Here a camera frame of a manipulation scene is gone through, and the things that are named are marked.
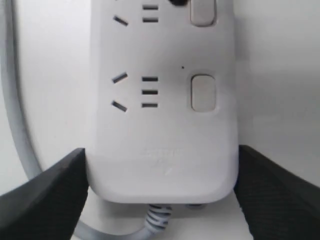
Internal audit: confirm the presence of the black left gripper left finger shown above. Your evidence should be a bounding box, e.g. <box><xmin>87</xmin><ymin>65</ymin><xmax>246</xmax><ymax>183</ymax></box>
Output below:
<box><xmin>0</xmin><ymin>148</ymin><xmax>88</xmax><ymax>240</ymax></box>

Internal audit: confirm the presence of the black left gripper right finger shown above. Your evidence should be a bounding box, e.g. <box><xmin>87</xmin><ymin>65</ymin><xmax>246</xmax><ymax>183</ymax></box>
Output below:
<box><xmin>234</xmin><ymin>145</ymin><xmax>320</xmax><ymax>240</ymax></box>

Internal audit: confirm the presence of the white five-outlet power strip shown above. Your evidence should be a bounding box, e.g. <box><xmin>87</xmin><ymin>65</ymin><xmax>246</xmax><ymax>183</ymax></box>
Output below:
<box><xmin>86</xmin><ymin>0</ymin><xmax>238</xmax><ymax>204</ymax></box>

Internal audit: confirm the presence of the grey power cable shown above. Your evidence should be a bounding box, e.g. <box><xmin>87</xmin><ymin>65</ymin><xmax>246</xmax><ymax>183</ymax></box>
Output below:
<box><xmin>0</xmin><ymin>0</ymin><xmax>173</xmax><ymax>240</ymax></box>

